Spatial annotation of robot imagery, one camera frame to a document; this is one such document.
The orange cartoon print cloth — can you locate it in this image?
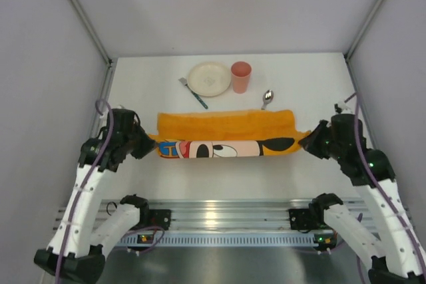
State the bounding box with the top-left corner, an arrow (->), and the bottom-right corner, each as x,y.
149,109 -> 310,159

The spoon with teal handle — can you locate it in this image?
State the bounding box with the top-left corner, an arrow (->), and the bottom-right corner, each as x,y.
261,90 -> 274,110

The fork with teal handle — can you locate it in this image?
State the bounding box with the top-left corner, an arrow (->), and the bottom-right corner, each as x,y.
178,77 -> 208,110

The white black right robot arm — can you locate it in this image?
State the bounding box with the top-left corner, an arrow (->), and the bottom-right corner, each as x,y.
299,114 -> 425,283

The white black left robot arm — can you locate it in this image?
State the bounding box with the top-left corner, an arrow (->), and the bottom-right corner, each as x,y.
33,108 -> 156,283

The cream round plate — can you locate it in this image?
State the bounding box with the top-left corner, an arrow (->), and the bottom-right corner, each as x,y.
186,62 -> 231,97

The pink plastic cup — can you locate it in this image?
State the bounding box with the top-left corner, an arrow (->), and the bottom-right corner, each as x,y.
231,61 -> 252,94

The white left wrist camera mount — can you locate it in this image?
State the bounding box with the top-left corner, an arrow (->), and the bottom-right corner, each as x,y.
99,105 -> 125,120

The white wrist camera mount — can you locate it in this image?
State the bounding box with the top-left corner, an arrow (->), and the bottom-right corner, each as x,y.
99,105 -> 125,120
334,100 -> 354,114

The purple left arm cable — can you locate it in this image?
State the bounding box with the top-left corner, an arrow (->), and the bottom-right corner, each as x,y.
55,99 -> 166,284

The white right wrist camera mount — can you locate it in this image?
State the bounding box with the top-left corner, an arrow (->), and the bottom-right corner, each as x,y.
334,100 -> 354,114

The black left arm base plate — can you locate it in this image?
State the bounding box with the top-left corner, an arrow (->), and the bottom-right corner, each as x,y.
147,209 -> 172,231

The right aluminium frame post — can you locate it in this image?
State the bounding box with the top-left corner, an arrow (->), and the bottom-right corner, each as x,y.
344,0 -> 410,61

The aluminium frame post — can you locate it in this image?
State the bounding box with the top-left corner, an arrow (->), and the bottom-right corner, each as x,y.
68,0 -> 112,67
344,0 -> 410,61

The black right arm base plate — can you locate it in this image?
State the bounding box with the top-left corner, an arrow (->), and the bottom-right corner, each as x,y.
288,208 -> 318,233

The aluminium mounting rail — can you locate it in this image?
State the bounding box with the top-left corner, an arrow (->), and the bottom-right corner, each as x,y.
55,199 -> 412,233

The perforated grey cable duct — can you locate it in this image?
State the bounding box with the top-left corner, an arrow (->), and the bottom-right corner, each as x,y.
118,232 -> 337,247

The left aluminium frame post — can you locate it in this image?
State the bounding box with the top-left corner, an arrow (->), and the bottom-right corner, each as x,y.
68,0 -> 112,67

